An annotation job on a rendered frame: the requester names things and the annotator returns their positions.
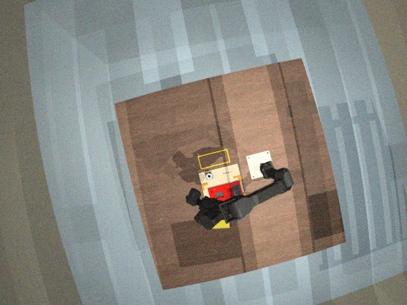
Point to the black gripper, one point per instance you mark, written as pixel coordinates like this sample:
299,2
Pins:
193,198

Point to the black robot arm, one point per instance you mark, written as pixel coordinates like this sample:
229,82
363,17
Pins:
239,206

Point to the yellow block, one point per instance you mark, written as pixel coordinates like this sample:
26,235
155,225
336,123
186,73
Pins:
221,224

